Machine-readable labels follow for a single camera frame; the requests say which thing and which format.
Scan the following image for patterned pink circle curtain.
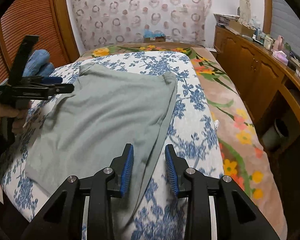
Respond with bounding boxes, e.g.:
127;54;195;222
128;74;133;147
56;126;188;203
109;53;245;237
71;0;212;50

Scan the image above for cardboard box with blue cloth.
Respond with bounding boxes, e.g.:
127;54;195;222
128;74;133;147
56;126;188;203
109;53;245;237
143;29;166;43

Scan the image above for grey window roller blind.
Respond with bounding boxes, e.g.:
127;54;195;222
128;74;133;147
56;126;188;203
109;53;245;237
271;0;300;56

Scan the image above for folded blue denim jeans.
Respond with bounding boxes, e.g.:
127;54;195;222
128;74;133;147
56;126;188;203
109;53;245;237
23;49;55;77

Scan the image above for left hand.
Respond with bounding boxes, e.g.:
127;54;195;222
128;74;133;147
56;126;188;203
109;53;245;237
0;101;32;134

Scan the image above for pink tissue pack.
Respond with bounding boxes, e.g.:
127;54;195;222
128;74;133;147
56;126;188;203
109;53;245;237
272;50;288;65

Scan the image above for long wooden sideboard cabinet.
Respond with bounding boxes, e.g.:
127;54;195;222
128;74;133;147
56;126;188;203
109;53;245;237
213;24;300;136

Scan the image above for tied beige curtain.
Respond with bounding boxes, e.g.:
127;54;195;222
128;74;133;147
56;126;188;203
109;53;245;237
236;0;252;23

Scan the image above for grey-green pants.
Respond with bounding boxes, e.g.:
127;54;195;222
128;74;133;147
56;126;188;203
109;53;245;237
25;62;177;228

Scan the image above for camera mount on left gripper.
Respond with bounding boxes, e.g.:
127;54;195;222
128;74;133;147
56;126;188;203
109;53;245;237
8;35;39;86

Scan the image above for pink bottle on sideboard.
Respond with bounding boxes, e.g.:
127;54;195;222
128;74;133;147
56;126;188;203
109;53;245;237
273;35;284;51

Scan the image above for blue floral white quilt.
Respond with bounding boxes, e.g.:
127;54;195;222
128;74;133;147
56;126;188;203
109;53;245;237
1;51;223;239

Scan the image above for colourful floral blanket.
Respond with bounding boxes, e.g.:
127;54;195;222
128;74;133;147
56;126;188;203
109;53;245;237
81;42;288;239

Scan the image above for cardboard box on sideboard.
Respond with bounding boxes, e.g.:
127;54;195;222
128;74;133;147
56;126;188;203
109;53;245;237
229;20;255;37

